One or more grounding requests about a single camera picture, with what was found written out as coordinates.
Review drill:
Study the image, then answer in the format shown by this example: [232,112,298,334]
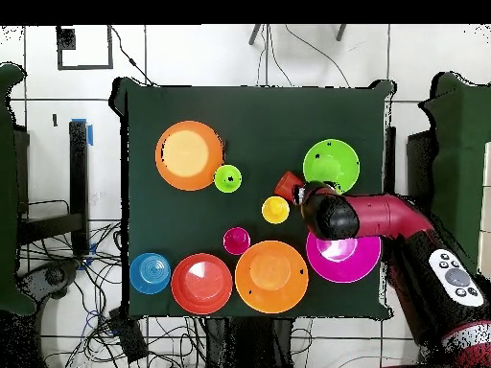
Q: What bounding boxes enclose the red plastic bowl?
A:
[170,252,234,316]

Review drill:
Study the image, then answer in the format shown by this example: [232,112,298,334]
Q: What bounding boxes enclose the blue plastic bowl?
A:
[129,251,173,295]

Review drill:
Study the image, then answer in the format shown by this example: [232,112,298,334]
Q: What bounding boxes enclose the black bench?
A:
[16,120,90,256]

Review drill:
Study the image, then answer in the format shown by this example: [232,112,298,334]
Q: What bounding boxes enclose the yellow plastic cup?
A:
[261,195,292,225]

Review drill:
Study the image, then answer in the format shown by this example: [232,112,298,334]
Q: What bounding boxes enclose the black floor cable with plug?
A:
[109,25,154,86]

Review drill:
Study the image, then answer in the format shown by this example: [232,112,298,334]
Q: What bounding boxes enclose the pink plastic bowl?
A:
[305,231,383,285]

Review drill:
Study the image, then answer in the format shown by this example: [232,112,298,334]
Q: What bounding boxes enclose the orange plastic bowl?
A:
[234,240,310,314]
[154,120,224,192]

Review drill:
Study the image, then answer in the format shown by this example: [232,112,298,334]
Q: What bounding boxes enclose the red plastic cup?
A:
[273,171,305,201]

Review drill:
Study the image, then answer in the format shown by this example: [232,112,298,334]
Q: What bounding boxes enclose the black power strip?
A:
[108,308,149,363]

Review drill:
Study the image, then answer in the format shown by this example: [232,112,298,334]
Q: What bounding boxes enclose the green table with white boxes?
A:
[419,72,491,269]

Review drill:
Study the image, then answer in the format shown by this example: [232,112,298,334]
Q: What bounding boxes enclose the green plastic cup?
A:
[213,163,243,194]

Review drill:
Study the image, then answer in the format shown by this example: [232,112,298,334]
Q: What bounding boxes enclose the green cloth covered table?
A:
[0,62,37,315]

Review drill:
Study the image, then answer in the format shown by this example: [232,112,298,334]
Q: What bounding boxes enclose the white boxes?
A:
[477,141,491,281]

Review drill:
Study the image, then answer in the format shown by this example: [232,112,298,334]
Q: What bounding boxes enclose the green plastic bowl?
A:
[302,138,361,195]

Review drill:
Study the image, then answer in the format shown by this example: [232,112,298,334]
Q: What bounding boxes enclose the dark green tablecloth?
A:
[108,75,396,321]

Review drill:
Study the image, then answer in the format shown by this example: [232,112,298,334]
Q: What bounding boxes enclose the crimson plastic cup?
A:
[222,226,252,257]

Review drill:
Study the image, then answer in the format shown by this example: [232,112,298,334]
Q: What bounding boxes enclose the tangled floor cable bundle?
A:
[18,219,208,368]

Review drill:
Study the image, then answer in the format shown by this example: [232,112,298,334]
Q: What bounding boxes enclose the black office chair base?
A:
[16,260,82,308]

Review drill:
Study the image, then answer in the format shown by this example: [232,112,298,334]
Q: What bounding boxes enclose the black square floor frame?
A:
[56,25,114,71]

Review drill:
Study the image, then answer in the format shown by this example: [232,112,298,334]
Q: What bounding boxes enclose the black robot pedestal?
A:
[204,317,294,368]

